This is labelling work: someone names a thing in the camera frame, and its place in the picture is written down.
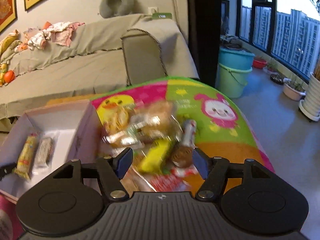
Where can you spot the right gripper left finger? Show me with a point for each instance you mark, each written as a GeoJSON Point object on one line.
{"type": "Point", "coordinates": [111, 171]}

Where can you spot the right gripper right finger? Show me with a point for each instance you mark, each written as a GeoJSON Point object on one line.
{"type": "Point", "coordinates": [213, 171]}

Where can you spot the brown swirl lollipop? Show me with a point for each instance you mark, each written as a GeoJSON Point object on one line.
{"type": "Point", "coordinates": [182, 155]}

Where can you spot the yellow snack stick packet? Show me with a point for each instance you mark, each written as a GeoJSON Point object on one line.
{"type": "Point", "coordinates": [154, 160]}

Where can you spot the bread bun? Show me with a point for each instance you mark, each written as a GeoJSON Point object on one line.
{"type": "Point", "coordinates": [157, 120]}

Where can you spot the clear biscuit packet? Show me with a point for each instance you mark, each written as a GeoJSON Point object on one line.
{"type": "Point", "coordinates": [43, 153]}

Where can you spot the pink cardboard gift box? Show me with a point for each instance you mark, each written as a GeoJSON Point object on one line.
{"type": "Point", "coordinates": [62, 132]}

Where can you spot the rice cracker bar packet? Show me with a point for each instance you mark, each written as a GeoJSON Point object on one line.
{"type": "Point", "coordinates": [26, 156]}

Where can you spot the round pastry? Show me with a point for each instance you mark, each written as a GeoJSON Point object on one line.
{"type": "Point", "coordinates": [118, 131]}

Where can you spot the colourful cartoon play mat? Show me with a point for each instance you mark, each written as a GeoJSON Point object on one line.
{"type": "Point", "coordinates": [222, 129]}

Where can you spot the green plastic bucket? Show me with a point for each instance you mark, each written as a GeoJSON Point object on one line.
{"type": "Point", "coordinates": [232, 82]}

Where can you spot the white plant pot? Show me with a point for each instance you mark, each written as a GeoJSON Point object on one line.
{"type": "Point", "coordinates": [292, 94]}

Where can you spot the white ribbed planter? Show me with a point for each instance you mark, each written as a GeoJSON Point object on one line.
{"type": "Point", "coordinates": [310, 105]}

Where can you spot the teal plastic bucket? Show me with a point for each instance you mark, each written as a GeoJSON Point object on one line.
{"type": "Point", "coordinates": [236, 58]}

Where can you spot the red plastic basin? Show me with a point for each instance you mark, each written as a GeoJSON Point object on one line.
{"type": "Point", "coordinates": [259, 63]}

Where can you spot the beige covered sofa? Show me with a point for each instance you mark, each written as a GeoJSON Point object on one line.
{"type": "Point", "coordinates": [103, 56]}

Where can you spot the orange toy ball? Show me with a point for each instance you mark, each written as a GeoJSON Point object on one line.
{"type": "Point", "coordinates": [9, 76]}

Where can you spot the pile of baby clothes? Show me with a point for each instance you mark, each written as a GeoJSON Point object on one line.
{"type": "Point", "coordinates": [59, 33]}

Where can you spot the green label sign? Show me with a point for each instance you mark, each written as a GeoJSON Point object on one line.
{"type": "Point", "coordinates": [161, 15]}

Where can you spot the yellow plush toys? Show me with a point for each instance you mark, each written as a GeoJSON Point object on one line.
{"type": "Point", "coordinates": [8, 45]}

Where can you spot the grey neck pillow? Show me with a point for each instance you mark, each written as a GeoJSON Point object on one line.
{"type": "Point", "coordinates": [113, 8]}

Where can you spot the red framed picture left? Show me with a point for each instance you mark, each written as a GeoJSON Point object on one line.
{"type": "Point", "coordinates": [8, 14]}

